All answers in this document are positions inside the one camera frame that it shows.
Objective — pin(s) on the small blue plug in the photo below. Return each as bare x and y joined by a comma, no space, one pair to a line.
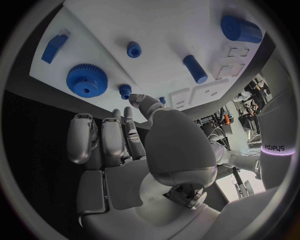
162,100

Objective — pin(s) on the small blue gear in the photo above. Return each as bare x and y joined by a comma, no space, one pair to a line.
124,91

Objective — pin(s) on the long blue cylinder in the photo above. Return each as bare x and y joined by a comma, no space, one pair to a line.
195,69

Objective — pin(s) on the person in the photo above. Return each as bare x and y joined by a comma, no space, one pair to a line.
257,93

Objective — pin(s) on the blue wedge block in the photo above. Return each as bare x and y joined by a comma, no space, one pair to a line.
53,48

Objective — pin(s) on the white task board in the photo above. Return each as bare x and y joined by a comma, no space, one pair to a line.
164,28

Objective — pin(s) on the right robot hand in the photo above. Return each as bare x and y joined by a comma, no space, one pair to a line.
178,142

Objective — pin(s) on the large blue gear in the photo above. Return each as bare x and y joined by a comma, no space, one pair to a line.
87,80

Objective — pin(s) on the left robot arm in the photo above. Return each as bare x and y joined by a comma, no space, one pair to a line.
243,159

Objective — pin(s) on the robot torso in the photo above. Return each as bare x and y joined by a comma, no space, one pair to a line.
276,135

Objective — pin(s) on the thick blue cylinder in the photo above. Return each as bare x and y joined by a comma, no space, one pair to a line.
241,30

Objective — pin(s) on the short blue peg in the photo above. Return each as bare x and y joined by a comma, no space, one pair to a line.
133,49

